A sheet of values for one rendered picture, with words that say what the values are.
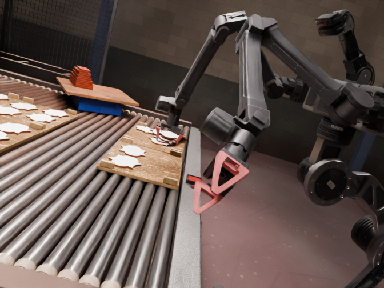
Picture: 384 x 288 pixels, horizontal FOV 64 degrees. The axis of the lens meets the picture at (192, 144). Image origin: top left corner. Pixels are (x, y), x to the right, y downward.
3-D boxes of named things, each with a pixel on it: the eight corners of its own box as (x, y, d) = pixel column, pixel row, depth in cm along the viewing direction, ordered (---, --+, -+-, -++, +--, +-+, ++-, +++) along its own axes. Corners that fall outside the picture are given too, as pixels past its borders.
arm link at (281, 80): (292, 86, 138) (289, 79, 142) (272, 79, 136) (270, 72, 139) (282, 101, 145) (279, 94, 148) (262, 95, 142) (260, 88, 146)
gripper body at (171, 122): (180, 132, 150) (184, 118, 148) (160, 126, 149) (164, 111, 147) (180, 130, 156) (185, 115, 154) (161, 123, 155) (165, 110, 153)
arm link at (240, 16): (247, 11, 112) (242, 0, 118) (214, 30, 116) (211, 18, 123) (287, 95, 140) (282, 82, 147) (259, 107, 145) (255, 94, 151)
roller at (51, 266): (159, 124, 255) (160, 118, 254) (44, 301, 67) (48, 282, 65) (154, 122, 255) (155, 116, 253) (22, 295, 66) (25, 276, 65)
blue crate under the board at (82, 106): (110, 105, 248) (112, 93, 246) (121, 116, 223) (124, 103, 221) (69, 99, 231) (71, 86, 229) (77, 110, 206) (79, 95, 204)
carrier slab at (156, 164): (182, 160, 168) (183, 157, 168) (178, 190, 129) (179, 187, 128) (119, 143, 166) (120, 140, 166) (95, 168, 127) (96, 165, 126)
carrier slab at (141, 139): (185, 140, 209) (186, 138, 208) (181, 159, 169) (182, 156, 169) (135, 127, 208) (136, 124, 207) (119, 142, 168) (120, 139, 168)
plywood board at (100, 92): (118, 91, 264) (119, 89, 264) (139, 106, 224) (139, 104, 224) (55, 79, 237) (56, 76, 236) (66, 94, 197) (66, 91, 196)
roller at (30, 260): (154, 122, 255) (155, 116, 253) (22, 295, 66) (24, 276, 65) (148, 120, 254) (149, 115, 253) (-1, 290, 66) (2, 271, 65)
